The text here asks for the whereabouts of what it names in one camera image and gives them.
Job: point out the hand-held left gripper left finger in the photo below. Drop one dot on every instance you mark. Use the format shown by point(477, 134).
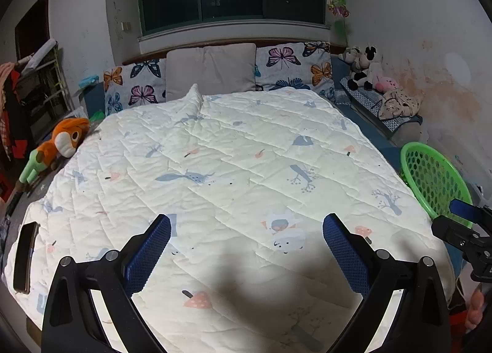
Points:
point(150, 249)

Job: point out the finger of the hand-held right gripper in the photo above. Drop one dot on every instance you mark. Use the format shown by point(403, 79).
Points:
point(449, 230)
point(467, 211)

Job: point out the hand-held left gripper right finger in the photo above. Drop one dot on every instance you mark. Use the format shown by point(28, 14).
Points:
point(346, 253)

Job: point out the green plastic basket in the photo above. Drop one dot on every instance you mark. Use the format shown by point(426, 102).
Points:
point(434, 180)

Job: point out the person's right hand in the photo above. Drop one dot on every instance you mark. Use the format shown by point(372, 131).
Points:
point(478, 310)

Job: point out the white quilted printed blanket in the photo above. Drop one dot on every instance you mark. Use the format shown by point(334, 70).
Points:
point(230, 184)

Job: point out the black smartphone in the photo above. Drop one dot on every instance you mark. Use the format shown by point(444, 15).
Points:
point(26, 257)

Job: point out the cream spotted cloth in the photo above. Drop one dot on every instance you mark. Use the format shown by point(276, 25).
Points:
point(399, 105)

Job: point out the orange plush toy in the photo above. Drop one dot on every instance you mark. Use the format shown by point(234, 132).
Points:
point(65, 137)

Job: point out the pink plush toy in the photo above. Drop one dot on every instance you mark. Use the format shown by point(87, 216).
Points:
point(388, 84)

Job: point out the blue checkered cloth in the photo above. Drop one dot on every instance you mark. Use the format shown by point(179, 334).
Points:
point(361, 97)

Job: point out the small butterfly print pillow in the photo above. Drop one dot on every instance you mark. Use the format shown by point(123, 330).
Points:
point(134, 84)

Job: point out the black white plush cow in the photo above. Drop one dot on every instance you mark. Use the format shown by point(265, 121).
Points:
point(367, 68)

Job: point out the teal tissue pack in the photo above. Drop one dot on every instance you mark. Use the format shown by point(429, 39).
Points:
point(89, 81)

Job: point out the grey pillow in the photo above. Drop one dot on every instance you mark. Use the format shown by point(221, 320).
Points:
point(211, 72)

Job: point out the hanging red pink clothes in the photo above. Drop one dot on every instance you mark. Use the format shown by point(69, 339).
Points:
point(11, 114)

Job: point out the large butterfly print pillow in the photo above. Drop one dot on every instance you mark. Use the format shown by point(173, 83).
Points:
point(296, 64)

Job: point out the spotted white plush dog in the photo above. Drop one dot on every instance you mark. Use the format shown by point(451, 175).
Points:
point(348, 56)

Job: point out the metal storage rack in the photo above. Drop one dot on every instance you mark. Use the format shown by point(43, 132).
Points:
point(46, 76)

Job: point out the artificial flower bunch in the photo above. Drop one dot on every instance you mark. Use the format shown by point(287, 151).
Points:
point(338, 9)

